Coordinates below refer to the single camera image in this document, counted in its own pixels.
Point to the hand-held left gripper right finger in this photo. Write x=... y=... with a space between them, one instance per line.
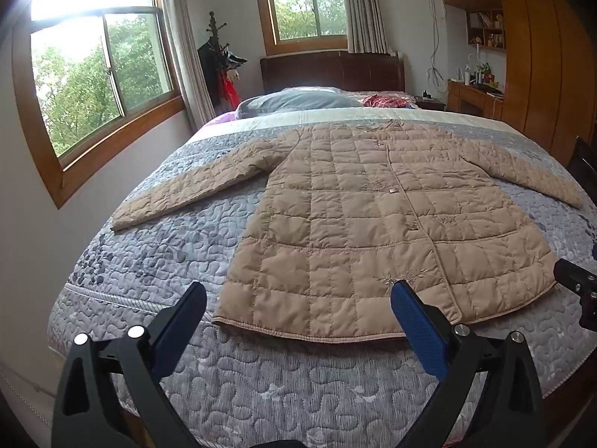
x=415 y=322

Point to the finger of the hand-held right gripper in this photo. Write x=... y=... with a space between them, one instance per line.
x=571 y=274

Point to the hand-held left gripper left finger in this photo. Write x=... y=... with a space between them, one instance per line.
x=179 y=326

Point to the tan quilted jacket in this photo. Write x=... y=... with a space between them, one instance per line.
x=354 y=224

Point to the grey quilted bedspread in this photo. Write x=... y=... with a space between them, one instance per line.
x=280 y=382

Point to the wooden desk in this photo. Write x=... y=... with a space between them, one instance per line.
x=466 y=98

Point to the dark nightstand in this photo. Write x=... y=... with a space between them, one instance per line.
x=431 y=104

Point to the wooden wardrobe with shelves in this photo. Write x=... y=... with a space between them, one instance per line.
x=536 y=56

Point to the red patterned cloth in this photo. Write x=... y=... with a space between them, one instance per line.
x=387 y=101

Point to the red hanging garment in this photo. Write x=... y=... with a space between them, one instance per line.
x=228 y=88

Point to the grey pillow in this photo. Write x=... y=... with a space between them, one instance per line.
x=289 y=100

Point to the black hanging garment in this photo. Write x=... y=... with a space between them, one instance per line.
x=207 y=70

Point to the dark wooden headboard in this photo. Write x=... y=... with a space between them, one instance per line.
x=326 y=72

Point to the large wooden-framed window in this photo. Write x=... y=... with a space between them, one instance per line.
x=79 y=79

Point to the beige curtain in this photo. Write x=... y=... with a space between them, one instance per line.
x=366 y=9
x=186 y=56

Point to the wooden coat rack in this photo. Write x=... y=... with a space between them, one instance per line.
x=213 y=28

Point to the small wooden-framed window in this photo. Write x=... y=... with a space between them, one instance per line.
x=308 y=4

